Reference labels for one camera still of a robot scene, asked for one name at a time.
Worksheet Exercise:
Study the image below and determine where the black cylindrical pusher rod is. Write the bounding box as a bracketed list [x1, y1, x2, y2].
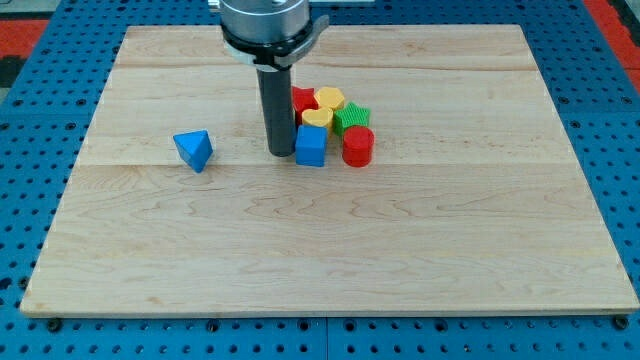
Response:
[257, 69, 296, 157]

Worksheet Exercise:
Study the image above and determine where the blue triangle block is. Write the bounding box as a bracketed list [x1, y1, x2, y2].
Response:
[173, 130, 213, 173]

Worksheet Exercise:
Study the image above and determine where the blue cube block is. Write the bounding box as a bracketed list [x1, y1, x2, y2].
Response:
[295, 125, 328, 167]

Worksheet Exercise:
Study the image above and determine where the red star block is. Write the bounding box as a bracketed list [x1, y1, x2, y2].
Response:
[292, 86, 318, 126]

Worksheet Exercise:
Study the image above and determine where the yellow hexagon block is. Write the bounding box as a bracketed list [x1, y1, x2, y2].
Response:
[314, 87, 345, 110]

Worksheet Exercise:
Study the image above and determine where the yellow heart block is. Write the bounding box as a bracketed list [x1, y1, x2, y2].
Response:
[301, 107, 334, 131]

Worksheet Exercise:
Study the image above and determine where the green star block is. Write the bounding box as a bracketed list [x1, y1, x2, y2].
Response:
[333, 102, 371, 136]

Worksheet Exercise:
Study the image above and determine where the red cylinder block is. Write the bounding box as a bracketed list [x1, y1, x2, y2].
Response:
[342, 126, 375, 167]

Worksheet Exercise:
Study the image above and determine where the wooden board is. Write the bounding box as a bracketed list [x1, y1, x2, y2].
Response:
[20, 25, 639, 318]

